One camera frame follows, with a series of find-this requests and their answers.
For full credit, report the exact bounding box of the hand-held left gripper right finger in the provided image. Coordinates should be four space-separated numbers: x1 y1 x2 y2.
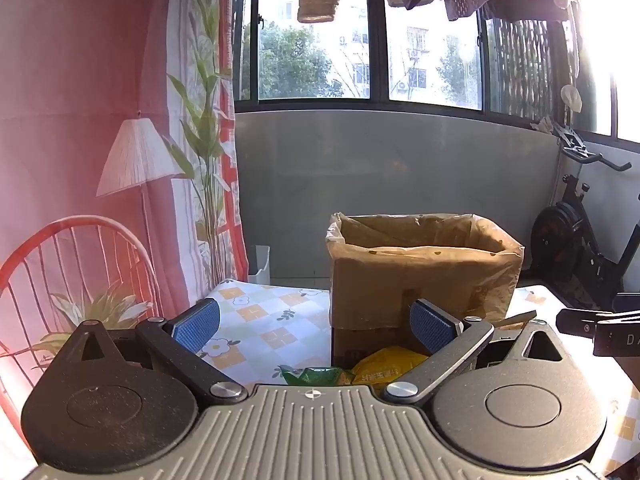
382 298 569 406

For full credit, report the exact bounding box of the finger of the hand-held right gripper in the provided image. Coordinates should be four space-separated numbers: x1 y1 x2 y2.
555 308 615 337
612 292 640 314

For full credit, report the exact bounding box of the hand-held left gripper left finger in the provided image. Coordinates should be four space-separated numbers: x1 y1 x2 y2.
73 298 249 408

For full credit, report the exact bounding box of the yellow snack packet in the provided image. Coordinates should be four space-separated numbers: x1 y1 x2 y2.
350 346 431 395

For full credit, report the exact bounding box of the cardboard box with plastic liner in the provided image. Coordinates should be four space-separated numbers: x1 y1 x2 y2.
326 212 526 368

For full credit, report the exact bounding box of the green snack packet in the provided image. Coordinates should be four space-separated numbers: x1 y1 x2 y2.
280 366 353 387

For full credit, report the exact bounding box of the white plastic bin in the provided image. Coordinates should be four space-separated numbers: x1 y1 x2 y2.
248 244 271 284

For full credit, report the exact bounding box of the black exercise bike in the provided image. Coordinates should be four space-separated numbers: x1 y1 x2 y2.
529 124 638 312

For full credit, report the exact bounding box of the white round hanging object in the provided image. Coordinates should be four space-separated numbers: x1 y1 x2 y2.
560 84 584 114

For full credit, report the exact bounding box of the printed backdrop curtain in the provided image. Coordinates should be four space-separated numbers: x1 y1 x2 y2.
0 0 251 480

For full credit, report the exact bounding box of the metal mesh window screen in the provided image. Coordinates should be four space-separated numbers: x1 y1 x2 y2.
491 19 555 117

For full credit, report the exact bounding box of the dark framed window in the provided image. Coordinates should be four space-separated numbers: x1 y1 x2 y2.
232 0 640 143

